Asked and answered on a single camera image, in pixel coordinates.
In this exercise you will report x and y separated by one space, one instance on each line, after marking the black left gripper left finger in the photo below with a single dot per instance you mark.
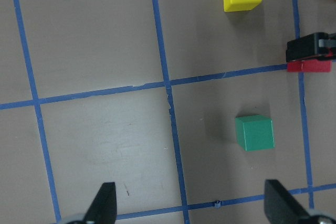
103 208

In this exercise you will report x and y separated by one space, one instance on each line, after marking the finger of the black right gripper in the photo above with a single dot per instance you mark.
317 46

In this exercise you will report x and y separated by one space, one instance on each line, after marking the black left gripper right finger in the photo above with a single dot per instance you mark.
281 207

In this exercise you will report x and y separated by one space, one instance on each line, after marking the red wooden block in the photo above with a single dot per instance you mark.
314 66

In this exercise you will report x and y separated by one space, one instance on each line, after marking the green wooden block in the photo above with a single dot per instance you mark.
254 132

